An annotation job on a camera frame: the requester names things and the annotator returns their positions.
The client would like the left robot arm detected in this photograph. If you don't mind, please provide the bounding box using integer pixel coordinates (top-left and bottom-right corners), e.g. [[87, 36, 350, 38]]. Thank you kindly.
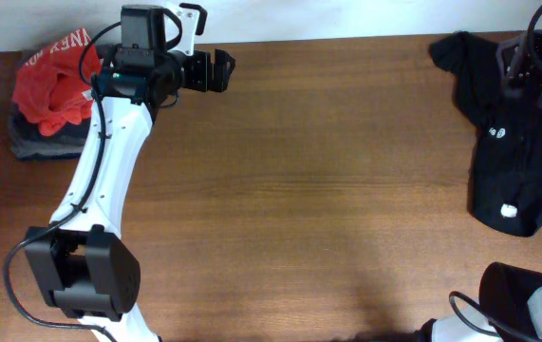
[[21, 47, 235, 341]]

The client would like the black t-shirt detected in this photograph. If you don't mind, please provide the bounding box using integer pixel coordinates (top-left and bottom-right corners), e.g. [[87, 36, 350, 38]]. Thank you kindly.
[[429, 31, 542, 238]]

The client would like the red t-shirt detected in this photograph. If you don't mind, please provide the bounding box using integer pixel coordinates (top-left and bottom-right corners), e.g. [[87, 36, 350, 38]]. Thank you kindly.
[[11, 28, 102, 137]]

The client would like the grey folded garment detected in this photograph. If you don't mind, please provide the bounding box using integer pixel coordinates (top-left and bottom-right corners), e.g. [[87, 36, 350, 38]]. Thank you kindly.
[[8, 104, 90, 161]]

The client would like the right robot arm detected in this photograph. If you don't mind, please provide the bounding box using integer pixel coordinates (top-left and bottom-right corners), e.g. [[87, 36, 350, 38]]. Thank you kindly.
[[413, 26, 542, 341]]

